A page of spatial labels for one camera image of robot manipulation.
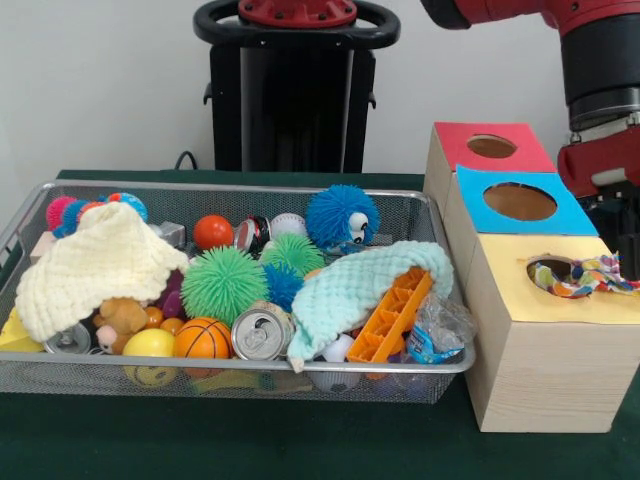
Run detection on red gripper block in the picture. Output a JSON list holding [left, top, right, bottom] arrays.
[[558, 125, 640, 199]]

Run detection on small orange basketball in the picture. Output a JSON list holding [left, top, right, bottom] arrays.
[[172, 317, 237, 361]]

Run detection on wooden three-hole box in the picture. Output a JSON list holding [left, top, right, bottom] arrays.
[[423, 122, 640, 434]]

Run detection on green spiky ball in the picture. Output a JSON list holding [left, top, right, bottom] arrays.
[[181, 245, 272, 330]]

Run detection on orange plastic gear toy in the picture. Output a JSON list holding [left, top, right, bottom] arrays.
[[347, 267, 434, 365]]

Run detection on white colourful spotted cloth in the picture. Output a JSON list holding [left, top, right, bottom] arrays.
[[534, 253, 640, 300]]

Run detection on mint green waffle cloth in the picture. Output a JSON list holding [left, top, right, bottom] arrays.
[[288, 241, 456, 373]]

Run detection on clear plastic packet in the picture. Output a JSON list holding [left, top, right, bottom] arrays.
[[405, 290, 479, 364]]

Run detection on silver drink can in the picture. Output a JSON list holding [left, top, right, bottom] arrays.
[[232, 303, 297, 362]]

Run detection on cream waffle cloth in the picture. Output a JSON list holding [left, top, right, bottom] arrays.
[[15, 201, 191, 343]]

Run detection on large blue spiky ball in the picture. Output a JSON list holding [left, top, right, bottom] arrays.
[[305, 185, 382, 251]]

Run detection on small brown teddy bear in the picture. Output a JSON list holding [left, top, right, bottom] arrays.
[[94, 296, 151, 354]]

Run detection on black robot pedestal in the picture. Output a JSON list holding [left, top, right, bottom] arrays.
[[193, 0, 402, 173]]

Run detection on yellow ball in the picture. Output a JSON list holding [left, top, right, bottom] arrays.
[[122, 328, 178, 360]]

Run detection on clear mesh bin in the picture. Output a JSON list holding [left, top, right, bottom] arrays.
[[0, 180, 477, 406]]

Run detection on red-orange ball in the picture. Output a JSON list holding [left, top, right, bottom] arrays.
[[194, 214, 235, 250]]

